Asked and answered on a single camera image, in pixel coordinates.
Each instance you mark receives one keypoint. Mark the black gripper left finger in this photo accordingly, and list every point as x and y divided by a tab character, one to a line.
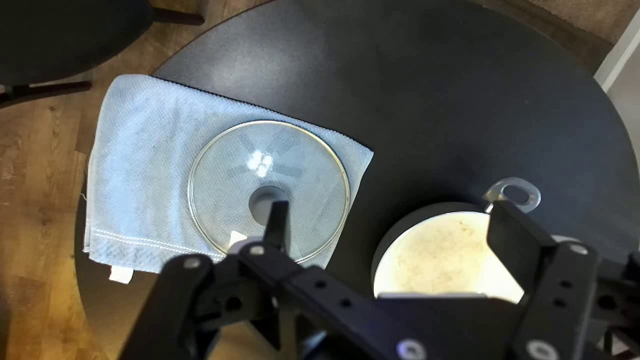
301	312

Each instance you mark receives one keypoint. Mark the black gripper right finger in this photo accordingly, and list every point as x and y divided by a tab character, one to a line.
577	302

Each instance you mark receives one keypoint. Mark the round glass pan lid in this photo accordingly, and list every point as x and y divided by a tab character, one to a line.
242	171

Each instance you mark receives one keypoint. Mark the light blue towel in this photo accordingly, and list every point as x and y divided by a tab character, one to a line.
147	138

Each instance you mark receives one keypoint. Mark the round black table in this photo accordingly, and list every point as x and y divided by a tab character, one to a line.
451	99

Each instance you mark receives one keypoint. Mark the white pan with handle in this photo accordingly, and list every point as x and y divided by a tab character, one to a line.
443	251

